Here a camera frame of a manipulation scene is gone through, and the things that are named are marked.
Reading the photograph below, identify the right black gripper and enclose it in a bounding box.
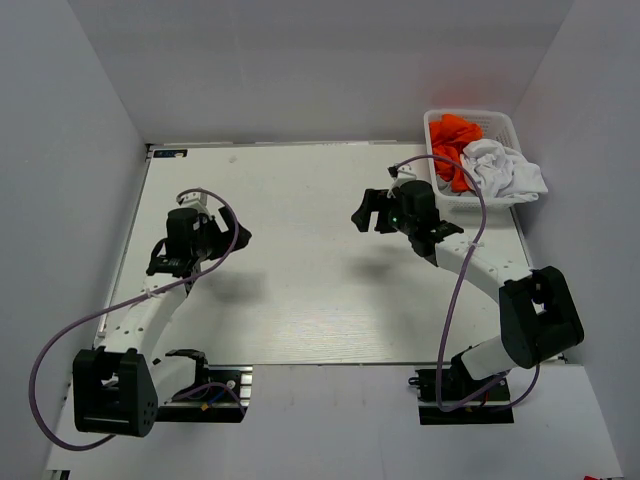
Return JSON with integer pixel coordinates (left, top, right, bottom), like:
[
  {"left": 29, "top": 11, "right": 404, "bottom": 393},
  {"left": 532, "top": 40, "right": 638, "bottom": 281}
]
[{"left": 352, "top": 189, "right": 417, "bottom": 236}]

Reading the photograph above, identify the white t shirt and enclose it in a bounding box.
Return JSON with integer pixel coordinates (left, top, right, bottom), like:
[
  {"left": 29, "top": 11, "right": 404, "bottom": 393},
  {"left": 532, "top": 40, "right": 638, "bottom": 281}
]
[{"left": 460, "top": 139, "right": 548, "bottom": 203}]

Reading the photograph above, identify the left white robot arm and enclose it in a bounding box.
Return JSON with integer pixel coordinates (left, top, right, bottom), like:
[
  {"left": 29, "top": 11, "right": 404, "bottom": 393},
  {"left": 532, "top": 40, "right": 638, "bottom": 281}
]
[{"left": 72, "top": 189, "right": 251, "bottom": 437}]

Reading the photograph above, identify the white plastic basket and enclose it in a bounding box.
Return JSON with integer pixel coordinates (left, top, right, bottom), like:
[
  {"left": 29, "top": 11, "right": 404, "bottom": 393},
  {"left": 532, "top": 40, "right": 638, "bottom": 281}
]
[{"left": 423, "top": 108, "right": 526, "bottom": 213}]

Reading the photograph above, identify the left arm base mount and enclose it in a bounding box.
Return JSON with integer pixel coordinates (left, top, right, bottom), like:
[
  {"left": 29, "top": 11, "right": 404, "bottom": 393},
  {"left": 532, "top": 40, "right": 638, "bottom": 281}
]
[{"left": 156, "top": 365, "right": 253, "bottom": 424}]

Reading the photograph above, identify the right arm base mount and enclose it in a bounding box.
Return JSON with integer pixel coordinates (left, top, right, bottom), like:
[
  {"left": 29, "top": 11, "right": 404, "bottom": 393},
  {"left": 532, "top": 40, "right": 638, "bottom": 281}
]
[{"left": 408, "top": 368, "right": 514, "bottom": 426}]

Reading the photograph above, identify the orange t shirt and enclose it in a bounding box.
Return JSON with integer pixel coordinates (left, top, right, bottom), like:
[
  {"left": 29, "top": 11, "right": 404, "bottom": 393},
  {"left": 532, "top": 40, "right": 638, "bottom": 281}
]
[{"left": 429, "top": 113, "right": 483, "bottom": 193}]

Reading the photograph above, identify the blue table label sticker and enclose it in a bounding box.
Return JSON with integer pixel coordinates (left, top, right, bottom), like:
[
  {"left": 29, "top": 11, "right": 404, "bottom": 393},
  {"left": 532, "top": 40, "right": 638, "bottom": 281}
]
[{"left": 153, "top": 149, "right": 188, "bottom": 158}]

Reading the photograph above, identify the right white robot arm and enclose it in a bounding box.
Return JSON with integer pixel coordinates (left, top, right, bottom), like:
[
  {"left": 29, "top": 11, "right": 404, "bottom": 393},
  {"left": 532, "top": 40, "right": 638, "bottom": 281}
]
[{"left": 351, "top": 180, "right": 585, "bottom": 407}]

